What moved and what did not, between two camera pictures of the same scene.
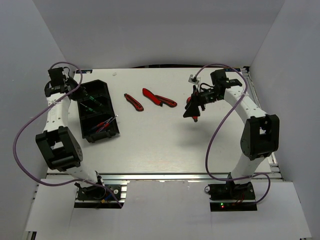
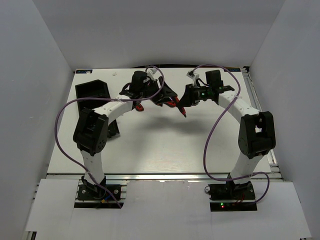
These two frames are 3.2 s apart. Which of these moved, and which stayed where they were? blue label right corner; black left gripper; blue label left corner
Moved: black left gripper
Stayed: blue label right corner; blue label left corner
